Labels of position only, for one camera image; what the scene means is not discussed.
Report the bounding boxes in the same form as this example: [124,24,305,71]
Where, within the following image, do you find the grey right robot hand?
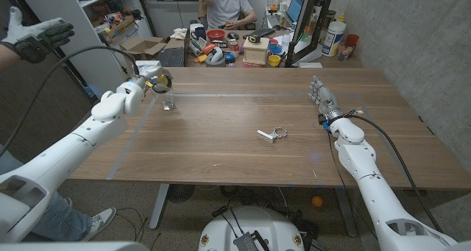
[308,75,345,125]

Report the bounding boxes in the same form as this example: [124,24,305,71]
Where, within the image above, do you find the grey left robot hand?
[127,64,174,96]

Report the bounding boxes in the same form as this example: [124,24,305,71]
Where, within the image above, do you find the yellow button black base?
[151,74,173,94]

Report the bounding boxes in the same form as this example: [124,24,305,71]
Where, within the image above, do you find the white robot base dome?
[198,205,305,251]

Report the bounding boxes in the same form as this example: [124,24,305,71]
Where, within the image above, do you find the person's bare forearm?
[0,44,19,70]

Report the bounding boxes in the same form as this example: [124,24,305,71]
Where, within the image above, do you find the clear glass cup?
[152,82,176,111]

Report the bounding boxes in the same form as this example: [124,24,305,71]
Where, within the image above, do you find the orange hand tool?
[194,43,217,64]

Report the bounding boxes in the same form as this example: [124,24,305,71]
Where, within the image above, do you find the red plastic cup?
[345,33,361,48]

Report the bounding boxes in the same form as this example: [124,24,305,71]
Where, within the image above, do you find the white power strip box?
[132,60,163,71]

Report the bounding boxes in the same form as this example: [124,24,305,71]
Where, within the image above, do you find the black keyboard beside cardboard box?
[156,46,185,68]

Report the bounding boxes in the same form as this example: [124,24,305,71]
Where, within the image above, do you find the open empty cardboard box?
[119,35,167,60]

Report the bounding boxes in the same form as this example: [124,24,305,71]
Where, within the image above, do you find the white folded cloth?
[169,27,189,41]

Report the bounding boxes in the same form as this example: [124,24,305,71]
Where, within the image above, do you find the printed drinking glass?
[336,40,355,62]

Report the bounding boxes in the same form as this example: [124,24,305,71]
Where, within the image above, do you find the cardboard box with clutter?
[101,15,137,43]

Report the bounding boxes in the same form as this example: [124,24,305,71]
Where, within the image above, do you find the white plastic canister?
[321,21,347,57]

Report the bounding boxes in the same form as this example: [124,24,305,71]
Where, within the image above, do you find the navy blue mug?
[190,26,208,41]

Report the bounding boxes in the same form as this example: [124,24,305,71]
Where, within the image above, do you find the grey round holder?
[204,46,227,68]

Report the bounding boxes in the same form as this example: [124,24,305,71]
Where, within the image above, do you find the red bowl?
[205,29,227,43]

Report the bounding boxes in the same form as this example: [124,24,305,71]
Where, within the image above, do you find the dark glass jar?
[325,9,337,33]

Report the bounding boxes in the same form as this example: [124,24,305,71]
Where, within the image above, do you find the black computer monitor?
[285,0,332,68]

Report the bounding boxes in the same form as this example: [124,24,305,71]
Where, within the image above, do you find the small wooden drawer box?
[242,36,271,66]

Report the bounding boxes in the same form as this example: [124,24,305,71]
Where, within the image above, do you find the red labelled tin can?
[228,39,241,58]

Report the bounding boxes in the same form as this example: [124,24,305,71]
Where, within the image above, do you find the white shelf unit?
[14,0,154,100]

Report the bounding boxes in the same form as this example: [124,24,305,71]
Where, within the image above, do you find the black desktop keyboard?
[241,26,276,40]

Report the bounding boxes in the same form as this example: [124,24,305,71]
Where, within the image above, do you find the open laptop blue screen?
[286,0,305,24]

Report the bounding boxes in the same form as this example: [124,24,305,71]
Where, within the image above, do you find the seated person grey t-shirt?
[198,0,258,31]

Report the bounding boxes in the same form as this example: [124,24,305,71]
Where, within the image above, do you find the grey table leg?
[333,187,359,238]
[149,183,171,231]

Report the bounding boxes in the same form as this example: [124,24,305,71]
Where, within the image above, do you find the round black floor fan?
[166,183,196,205]

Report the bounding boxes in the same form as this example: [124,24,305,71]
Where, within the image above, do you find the black and white glove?
[0,6,76,64]

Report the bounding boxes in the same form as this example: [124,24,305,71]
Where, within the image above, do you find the grey finned module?
[233,230,270,251]

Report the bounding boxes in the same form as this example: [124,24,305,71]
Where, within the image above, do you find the standing person blue jeans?
[0,144,117,243]

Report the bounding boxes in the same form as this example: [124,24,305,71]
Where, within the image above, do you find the white robot torso edge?
[0,241,149,251]

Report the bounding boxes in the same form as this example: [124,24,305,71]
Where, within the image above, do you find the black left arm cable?
[0,45,140,158]

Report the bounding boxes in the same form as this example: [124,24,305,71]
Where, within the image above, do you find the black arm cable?
[0,45,140,158]
[341,109,444,233]

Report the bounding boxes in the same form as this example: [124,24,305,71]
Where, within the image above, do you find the silver metal bracket part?
[256,127,288,144]

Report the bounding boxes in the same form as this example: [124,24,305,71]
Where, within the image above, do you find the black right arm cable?
[341,109,444,233]

